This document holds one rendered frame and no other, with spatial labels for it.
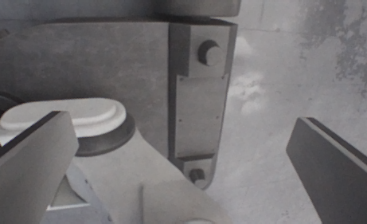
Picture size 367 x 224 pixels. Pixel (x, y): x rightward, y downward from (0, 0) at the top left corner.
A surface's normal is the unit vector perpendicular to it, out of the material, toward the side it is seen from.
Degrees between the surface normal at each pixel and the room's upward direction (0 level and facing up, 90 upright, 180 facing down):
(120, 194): 90
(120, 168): 90
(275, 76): 0
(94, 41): 0
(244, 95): 0
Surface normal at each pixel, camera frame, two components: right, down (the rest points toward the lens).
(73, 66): 0.21, 0.49
